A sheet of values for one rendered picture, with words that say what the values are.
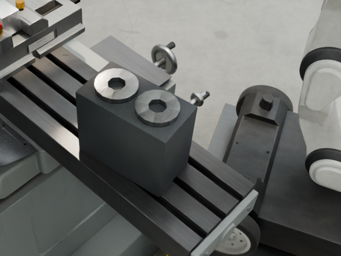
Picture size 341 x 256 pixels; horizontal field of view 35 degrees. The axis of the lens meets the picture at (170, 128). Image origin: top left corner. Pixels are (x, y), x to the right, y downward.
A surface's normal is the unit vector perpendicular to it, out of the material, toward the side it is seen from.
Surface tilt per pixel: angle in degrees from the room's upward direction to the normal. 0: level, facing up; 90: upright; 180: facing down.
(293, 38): 0
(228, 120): 0
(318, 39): 90
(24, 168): 90
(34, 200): 90
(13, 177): 90
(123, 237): 0
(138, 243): 68
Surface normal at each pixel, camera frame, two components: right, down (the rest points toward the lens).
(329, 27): -0.32, 0.70
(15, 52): 0.76, 0.53
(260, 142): 0.08, -0.65
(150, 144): -0.55, 0.60
